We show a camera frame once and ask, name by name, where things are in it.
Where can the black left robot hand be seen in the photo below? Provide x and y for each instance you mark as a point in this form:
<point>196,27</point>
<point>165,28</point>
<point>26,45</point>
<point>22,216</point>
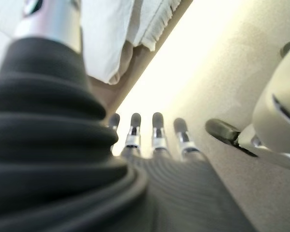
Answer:
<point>50,157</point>

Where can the white duvet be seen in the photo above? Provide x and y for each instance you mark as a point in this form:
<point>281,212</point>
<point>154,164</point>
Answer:
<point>104,36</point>

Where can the white bed sheet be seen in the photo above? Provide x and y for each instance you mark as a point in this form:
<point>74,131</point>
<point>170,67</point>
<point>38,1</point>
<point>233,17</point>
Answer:
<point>0,14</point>

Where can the brown upholstered bed frame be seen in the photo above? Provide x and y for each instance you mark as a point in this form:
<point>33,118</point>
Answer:
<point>145,62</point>

